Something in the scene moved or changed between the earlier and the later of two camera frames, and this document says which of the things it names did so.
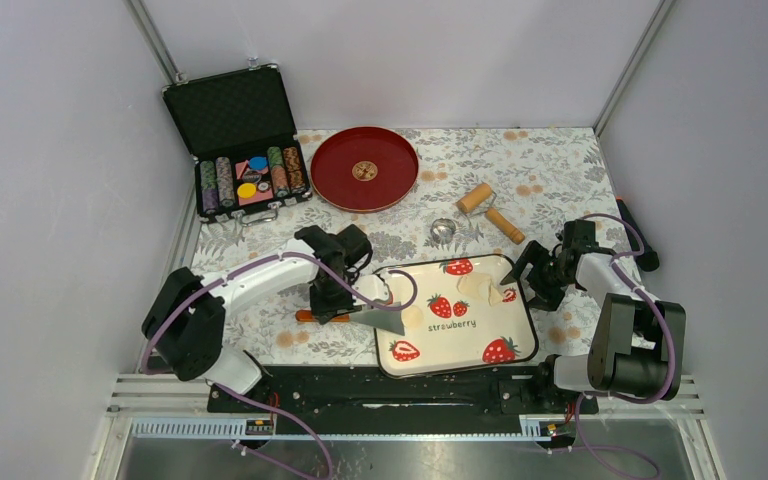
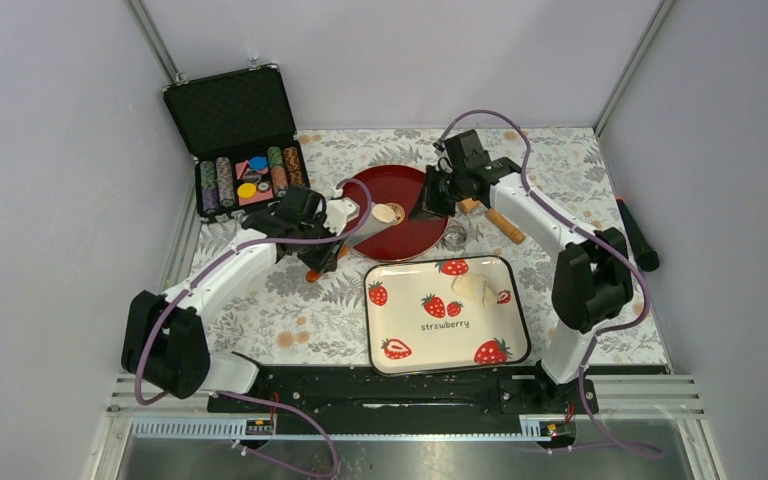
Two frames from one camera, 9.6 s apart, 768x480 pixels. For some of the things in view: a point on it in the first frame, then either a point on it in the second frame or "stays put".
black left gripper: [325, 311] → [327, 261]
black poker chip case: [237, 128] stays put
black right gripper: [547, 298] → [430, 202]
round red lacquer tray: [365, 169] → [411, 239]
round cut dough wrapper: [412, 316] → [383, 212]
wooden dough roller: [483, 199] stays put
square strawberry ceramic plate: [458, 330] stays put
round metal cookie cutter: [443, 230] → [455, 237]
